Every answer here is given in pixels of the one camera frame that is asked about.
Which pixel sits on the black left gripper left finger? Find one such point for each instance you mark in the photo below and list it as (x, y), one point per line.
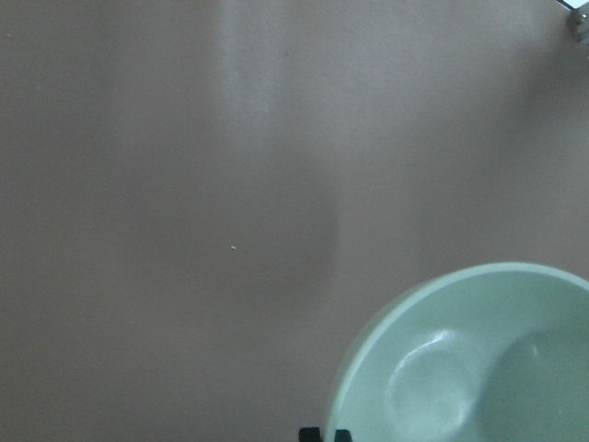
(309, 434)

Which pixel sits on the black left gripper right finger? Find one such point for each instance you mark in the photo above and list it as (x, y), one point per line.
(342, 435)

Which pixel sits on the green bowl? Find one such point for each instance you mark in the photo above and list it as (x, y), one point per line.
(497, 352)

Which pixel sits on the aluminium frame post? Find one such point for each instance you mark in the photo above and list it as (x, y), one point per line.
(577, 20)

